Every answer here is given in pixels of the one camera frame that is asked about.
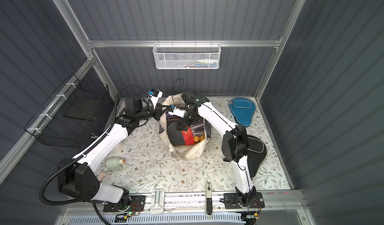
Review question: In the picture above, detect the black wire side basket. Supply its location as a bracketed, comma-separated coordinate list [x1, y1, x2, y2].
[24, 78, 114, 149]

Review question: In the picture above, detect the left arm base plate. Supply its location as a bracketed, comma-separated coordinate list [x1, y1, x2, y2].
[103, 195, 147, 213]

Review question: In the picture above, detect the white bracket on rail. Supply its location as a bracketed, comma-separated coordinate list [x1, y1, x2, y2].
[150, 189, 165, 215]

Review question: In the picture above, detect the black white handheld device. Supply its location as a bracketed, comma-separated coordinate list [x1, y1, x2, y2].
[205, 181, 213, 217]

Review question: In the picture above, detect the cream canvas tote bag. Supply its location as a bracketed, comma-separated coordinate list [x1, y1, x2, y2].
[159, 94, 212, 161]

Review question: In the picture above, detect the blue paddle case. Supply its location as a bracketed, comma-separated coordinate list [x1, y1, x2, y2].
[229, 97, 257, 127]

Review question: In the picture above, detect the left black corrugated cable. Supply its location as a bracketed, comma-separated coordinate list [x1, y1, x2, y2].
[38, 85, 151, 225]

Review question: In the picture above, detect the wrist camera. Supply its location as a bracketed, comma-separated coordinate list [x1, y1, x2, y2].
[148, 89, 163, 108]
[168, 105, 186, 118]

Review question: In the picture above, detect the white vented floor panel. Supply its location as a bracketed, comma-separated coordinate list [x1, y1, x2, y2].
[67, 212, 245, 225]

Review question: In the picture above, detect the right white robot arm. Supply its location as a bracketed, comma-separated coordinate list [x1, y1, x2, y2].
[177, 93, 257, 203]

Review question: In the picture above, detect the right thin black cable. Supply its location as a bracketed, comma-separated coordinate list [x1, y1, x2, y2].
[171, 78, 185, 106]

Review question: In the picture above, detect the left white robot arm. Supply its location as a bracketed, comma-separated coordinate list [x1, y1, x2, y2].
[58, 103, 175, 207]

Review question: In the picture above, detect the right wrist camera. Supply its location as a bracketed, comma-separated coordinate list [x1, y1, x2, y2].
[168, 105, 186, 118]

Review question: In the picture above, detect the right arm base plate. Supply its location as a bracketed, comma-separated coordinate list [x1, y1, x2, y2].
[220, 192, 265, 210]

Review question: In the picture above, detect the white wire wall basket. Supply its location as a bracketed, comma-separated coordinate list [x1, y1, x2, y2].
[153, 44, 222, 70]

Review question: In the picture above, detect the black paddle case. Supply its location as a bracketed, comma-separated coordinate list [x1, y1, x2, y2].
[248, 135, 267, 179]

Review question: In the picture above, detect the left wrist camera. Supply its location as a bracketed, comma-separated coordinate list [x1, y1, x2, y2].
[148, 89, 163, 108]

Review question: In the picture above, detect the red black ping pong set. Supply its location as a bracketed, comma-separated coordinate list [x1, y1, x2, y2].
[167, 116, 206, 146]

